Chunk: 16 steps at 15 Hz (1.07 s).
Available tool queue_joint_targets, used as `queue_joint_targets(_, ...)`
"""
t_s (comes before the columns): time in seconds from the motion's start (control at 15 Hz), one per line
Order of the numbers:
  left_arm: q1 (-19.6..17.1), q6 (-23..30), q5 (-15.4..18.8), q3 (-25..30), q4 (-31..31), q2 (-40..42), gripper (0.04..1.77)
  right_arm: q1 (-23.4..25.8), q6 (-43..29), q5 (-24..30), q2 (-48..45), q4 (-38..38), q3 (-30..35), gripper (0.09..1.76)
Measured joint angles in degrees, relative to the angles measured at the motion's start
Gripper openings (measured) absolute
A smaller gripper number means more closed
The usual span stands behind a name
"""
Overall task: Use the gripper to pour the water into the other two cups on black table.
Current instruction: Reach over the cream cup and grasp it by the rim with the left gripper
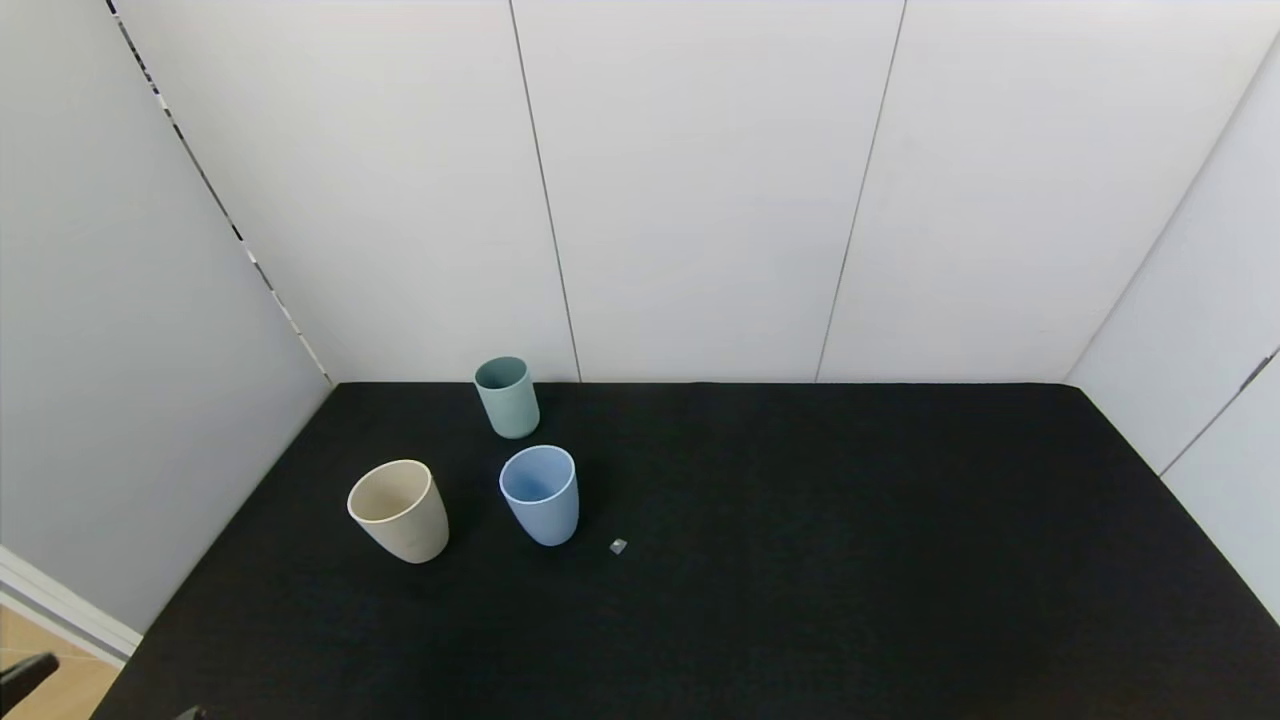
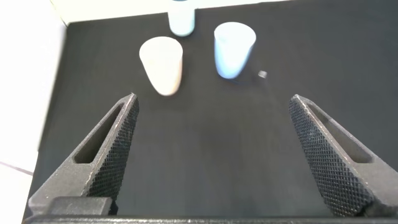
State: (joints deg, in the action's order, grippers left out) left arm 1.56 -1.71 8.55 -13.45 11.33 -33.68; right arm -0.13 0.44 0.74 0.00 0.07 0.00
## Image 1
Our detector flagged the beige plastic cup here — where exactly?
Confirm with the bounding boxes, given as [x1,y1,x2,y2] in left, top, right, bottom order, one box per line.
[347,459,450,565]

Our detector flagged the green plastic cup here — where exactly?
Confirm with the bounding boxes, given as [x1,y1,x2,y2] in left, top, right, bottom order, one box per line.
[474,356,541,440]

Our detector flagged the blue plastic cup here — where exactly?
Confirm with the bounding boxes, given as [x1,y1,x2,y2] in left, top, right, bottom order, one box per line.
[499,445,580,548]

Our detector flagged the white baseboard strip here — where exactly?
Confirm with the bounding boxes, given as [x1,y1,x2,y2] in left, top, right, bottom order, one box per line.
[0,545,144,668]

